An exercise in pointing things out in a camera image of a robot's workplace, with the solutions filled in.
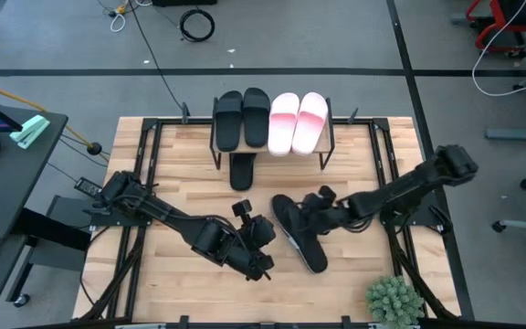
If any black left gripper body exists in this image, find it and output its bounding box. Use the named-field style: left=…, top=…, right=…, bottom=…
left=226, top=214, right=277, bottom=275

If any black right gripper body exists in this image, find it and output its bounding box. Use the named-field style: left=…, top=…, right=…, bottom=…
left=302, top=196, right=353, bottom=232

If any black flip-flop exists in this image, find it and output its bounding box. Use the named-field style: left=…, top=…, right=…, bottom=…
left=270, top=194, right=330, bottom=274
left=228, top=153, right=258, bottom=192

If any pink slide sandal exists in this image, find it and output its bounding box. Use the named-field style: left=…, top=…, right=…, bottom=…
left=267, top=92, right=300, bottom=157
left=291, top=91, right=330, bottom=157

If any black slide sandal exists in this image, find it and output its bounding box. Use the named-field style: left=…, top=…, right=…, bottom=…
left=213, top=90, right=245, bottom=153
left=242, top=87, right=272, bottom=148

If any wooden shelf with black legs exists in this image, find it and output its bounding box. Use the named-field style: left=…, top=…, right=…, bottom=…
left=208, top=96, right=336, bottom=172

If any green artificial plant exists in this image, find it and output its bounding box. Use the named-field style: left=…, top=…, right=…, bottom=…
left=365, top=274, right=426, bottom=326

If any black power adapter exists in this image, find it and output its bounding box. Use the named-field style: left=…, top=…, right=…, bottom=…
left=74, top=176, right=104, bottom=197

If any grey office chair base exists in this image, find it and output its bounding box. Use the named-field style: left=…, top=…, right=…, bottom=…
left=492, top=163, right=526, bottom=292

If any grey desk foot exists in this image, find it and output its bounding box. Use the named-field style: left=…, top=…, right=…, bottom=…
left=485, top=121, right=526, bottom=143

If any black box on floor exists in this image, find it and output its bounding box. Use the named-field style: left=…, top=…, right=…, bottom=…
left=152, top=0, right=218, bottom=7

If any black desk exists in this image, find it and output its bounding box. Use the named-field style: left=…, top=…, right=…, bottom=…
left=0, top=105, right=93, bottom=329

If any mint green stapler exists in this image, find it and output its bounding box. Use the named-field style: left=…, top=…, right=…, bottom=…
left=9, top=114, right=51, bottom=151

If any red and black cart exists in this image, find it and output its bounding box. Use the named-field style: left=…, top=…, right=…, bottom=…
left=449, top=0, right=526, bottom=59

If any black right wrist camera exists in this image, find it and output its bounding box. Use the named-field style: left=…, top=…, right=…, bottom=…
left=317, top=184, right=338, bottom=203

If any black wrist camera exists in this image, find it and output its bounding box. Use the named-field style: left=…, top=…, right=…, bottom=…
left=231, top=199, right=253, bottom=218
left=317, top=184, right=338, bottom=203

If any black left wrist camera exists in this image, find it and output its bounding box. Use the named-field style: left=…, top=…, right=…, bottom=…
left=231, top=199, right=253, bottom=218

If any black metal table frame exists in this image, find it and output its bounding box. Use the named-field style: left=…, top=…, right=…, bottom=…
left=79, top=102, right=463, bottom=329

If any long white cable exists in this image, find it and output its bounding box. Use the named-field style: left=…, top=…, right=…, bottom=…
left=471, top=0, right=526, bottom=98

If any long black floor cable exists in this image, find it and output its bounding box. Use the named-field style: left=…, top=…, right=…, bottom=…
left=127, top=0, right=186, bottom=113

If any coiled black cable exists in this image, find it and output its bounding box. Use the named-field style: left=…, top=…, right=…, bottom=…
left=179, top=8, right=216, bottom=44

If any small white cable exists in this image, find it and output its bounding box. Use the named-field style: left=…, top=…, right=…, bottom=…
left=110, top=11, right=127, bottom=34

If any yellow cable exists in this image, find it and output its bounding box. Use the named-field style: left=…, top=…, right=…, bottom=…
left=0, top=78, right=110, bottom=162

